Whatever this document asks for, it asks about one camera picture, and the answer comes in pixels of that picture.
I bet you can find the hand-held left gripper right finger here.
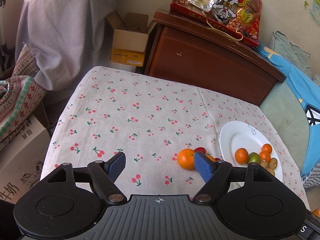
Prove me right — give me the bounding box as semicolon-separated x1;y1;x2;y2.
192;151;283;204

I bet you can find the open cardboard box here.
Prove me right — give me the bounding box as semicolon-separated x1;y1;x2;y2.
106;12;157;67

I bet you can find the patterned striped blanket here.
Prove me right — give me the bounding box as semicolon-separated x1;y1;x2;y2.
0;45;47;144

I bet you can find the green pillow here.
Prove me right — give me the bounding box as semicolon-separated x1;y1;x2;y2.
269;30;313;78

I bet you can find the lilac curtain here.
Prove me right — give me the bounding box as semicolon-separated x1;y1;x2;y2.
15;0;120;92

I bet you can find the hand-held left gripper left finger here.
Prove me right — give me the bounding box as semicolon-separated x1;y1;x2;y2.
39;151;127;204

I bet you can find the white printed carton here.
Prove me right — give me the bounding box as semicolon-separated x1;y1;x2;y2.
0;114;52;202

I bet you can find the blue white woven cloth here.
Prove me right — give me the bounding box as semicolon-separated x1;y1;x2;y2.
301;162;320;188

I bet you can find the cherry print tablecloth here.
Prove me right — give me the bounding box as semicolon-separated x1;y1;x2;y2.
40;66;310;210

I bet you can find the red snack bag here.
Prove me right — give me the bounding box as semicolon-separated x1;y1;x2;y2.
170;0;263;47

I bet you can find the dark wooden cabinet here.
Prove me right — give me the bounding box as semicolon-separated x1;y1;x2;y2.
144;9;287;107

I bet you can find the green bed sheet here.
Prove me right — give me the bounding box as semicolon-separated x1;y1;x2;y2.
259;80;310;175

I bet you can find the white bucket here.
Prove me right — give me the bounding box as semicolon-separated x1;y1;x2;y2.
108;59;137;73

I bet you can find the white plate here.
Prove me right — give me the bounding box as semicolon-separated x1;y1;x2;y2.
219;121;283;183

